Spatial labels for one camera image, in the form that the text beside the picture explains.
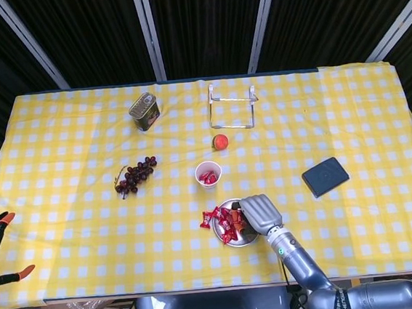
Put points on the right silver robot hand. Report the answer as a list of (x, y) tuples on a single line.
[(262, 213)]

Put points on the round steel plate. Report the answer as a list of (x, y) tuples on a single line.
[(241, 242)]

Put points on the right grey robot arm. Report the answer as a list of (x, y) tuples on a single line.
[(300, 262)]

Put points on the white paper cup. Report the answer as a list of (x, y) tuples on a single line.
[(209, 186)]

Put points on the dark blue flat case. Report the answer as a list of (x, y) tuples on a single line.
[(325, 177)]

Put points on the red apple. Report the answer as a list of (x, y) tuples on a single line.
[(220, 142)]

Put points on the yellow white checked tablecloth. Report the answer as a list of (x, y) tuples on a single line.
[(90, 246)]

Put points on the dark red grape bunch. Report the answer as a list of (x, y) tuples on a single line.
[(135, 176)]

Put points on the green rectangular tin can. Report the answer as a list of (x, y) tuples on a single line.
[(145, 113)]

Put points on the white metal frame post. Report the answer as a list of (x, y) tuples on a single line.
[(398, 28), (262, 21), (30, 43), (148, 32)]

